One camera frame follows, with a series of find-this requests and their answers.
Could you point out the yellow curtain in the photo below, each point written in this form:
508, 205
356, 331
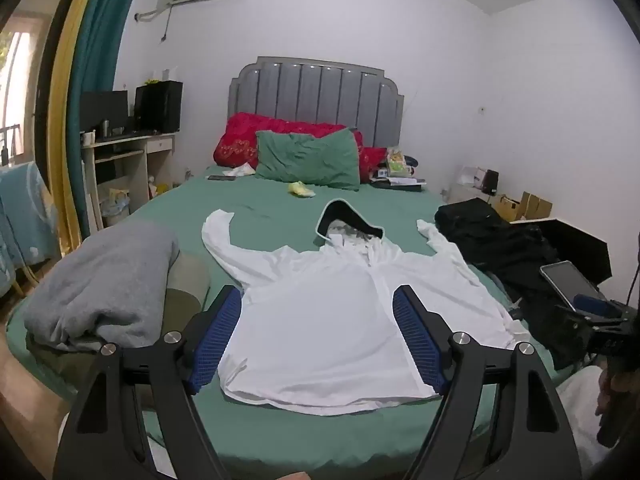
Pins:
62, 110

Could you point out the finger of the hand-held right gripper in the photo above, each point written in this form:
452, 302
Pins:
595, 306

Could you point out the olive folded blanket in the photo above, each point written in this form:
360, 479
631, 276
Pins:
185, 285

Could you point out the black flat board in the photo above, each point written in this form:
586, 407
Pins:
575, 242

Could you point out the white cup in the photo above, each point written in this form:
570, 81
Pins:
89, 138

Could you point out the tablet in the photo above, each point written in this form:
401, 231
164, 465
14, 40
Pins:
570, 282

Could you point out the blue printed cloth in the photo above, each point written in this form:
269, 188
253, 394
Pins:
25, 220

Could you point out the small black box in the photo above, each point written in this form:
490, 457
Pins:
491, 182

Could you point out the white box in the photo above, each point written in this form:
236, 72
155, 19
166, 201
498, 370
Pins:
471, 175

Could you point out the black clothes pile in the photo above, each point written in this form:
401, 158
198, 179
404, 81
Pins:
500, 240

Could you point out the white hooded jacket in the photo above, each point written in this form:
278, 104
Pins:
320, 310

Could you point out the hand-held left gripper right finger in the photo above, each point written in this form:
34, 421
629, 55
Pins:
417, 340

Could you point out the person's white clothing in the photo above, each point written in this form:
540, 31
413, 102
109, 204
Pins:
582, 410

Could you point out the green bed sheet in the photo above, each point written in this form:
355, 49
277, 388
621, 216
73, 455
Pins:
280, 210

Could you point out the black monitor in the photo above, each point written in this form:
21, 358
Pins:
102, 110

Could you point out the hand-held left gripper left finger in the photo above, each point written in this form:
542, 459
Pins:
217, 340

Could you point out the green pillow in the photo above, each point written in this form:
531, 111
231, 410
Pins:
310, 160

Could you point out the large red pillow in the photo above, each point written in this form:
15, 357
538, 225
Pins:
240, 140

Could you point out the small yellow cloth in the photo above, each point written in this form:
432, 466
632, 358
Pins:
300, 189

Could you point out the small red pillow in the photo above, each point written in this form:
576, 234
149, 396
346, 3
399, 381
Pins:
371, 162

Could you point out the teal curtain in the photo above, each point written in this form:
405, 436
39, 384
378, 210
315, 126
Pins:
95, 85

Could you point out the black computer tower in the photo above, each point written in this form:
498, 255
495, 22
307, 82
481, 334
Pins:
157, 107

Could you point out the grey folded blanket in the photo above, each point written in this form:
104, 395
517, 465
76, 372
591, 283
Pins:
105, 280

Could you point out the grey padded headboard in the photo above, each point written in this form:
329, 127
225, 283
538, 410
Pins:
320, 90

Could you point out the white crumpled tissue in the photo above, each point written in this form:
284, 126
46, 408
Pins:
240, 170

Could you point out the trash bin with bag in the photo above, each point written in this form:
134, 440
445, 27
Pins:
116, 207

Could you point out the cardboard boxes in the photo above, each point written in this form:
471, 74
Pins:
525, 206

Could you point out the dark phone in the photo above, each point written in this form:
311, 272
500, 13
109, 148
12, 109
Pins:
220, 177

